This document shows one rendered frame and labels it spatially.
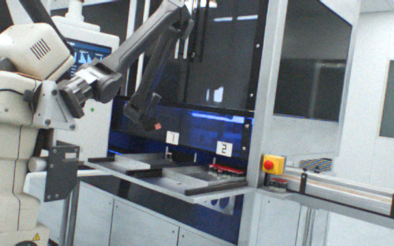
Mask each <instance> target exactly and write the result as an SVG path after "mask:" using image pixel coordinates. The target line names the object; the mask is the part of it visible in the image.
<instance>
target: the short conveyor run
mask: <svg viewBox="0 0 394 246"><path fill-rule="evenodd" d="M315 169H316V171H314V173H313V172H307V168H306V167H304V168H303V169H302V170H299V169H293V168H290V167H286V170H285V173H284V174H274V175H273V174H270V179H271V178H278V179H282V180H285V181H287V188H286V191H290V192H293V193H296V196H295V198H292V199H290V201H293V202H298V203H301V204H306V205H308V206H313V207H316V208H320V209H323V210H327V211H331V212H334V213H338V214H341V215H343V216H346V217H351V218H353V219H357V220H361V221H366V222H368V223H372V224H376V225H378V226H382V227H386V228H390V229H393V230H394V191H393V190H390V189H384V188H380V187H374V186H371V185H367V184H361V183H357V182H351V180H344V179H341V178H335V177H332V176H325V175H322V174H319V171H318V170H319V169H320V166H315ZM270 179H269V186H270V182H271V181H270ZM382 195H383V196H382Z"/></svg>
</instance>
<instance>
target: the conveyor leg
mask: <svg viewBox="0 0 394 246"><path fill-rule="evenodd" d="M300 205H301V206H305V207H307V209H306V219H305V224H304V235H303V240H302V246H314V244H315V235H316V229H317V220H318V214H319V210H321V209H320V208H316V207H313V206H308V205H306V204H301V203H300Z"/></svg>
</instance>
